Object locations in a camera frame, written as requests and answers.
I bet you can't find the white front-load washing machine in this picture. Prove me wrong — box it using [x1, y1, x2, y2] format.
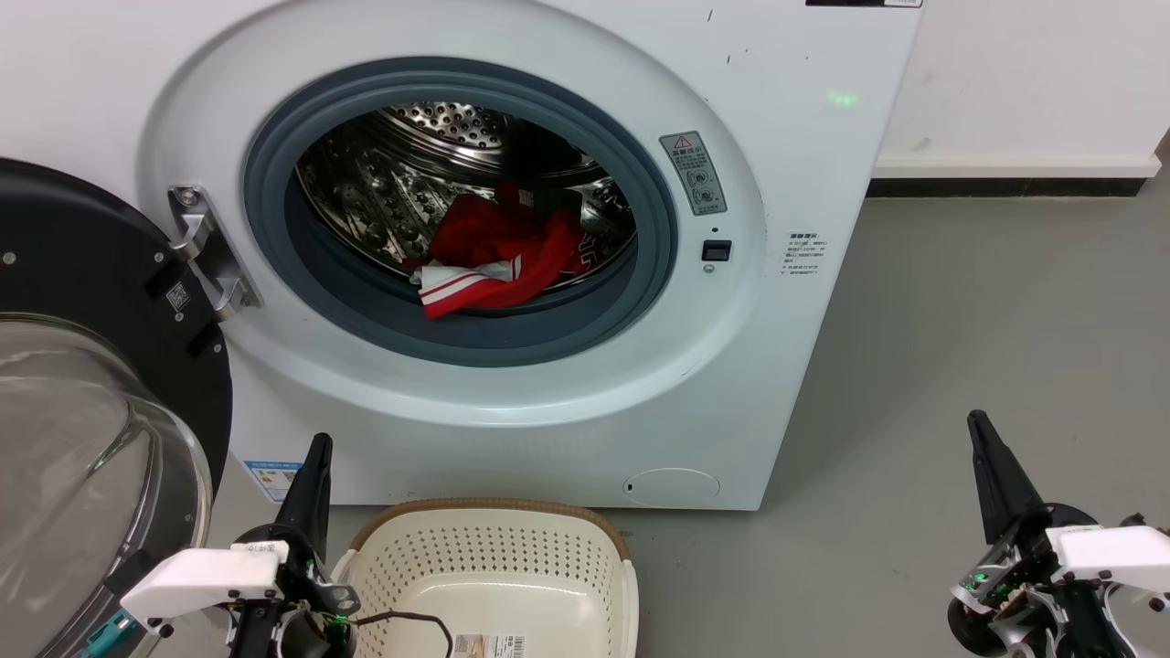
[0, 0, 924, 511]

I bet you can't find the silver door hinge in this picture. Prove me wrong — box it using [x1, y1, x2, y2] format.
[167, 185, 264, 321]

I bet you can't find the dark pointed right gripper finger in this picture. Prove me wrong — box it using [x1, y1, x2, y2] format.
[967, 411, 1048, 545]

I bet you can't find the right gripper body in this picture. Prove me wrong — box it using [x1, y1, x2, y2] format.
[946, 507, 1125, 658]

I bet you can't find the stainless steel washing machine drum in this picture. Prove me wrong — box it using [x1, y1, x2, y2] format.
[294, 101, 638, 293]

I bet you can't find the black baseboard strip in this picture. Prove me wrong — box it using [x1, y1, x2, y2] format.
[867, 176, 1148, 198]

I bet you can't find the small white text sticker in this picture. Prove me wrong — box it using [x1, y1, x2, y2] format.
[782, 230, 828, 277]

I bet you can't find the thin black cable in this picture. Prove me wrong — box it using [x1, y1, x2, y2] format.
[355, 610, 454, 658]

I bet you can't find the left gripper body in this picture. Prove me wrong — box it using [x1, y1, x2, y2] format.
[229, 524, 360, 658]

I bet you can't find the blue energy label sticker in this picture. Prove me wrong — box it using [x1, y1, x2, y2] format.
[243, 460, 304, 504]

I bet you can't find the teal cable connector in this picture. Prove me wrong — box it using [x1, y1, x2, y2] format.
[78, 610, 138, 658]

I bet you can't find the white wall ledge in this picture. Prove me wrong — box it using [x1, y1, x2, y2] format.
[873, 151, 1164, 179]

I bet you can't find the round white filter cover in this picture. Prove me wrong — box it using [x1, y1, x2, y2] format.
[623, 468, 721, 509]

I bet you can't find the grey rubber door gasket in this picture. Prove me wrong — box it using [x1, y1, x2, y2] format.
[242, 57, 679, 368]

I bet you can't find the grey warning label sticker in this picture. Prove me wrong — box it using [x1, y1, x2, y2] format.
[659, 131, 729, 218]

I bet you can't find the black round washer door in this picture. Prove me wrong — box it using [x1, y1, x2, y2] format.
[0, 157, 234, 658]

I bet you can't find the black cable plug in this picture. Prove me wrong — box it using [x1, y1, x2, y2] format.
[105, 548, 156, 595]

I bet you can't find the white barcode label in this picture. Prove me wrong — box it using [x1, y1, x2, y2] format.
[453, 633, 527, 658]

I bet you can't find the red and white garment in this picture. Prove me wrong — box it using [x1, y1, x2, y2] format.
[405, 183, 590, 321]

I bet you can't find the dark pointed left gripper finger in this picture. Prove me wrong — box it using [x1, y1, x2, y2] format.
[274, 433, 333, 558]

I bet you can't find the cream perforated laundry basket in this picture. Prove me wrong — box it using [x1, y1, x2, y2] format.
[331, 498, 639, 658]

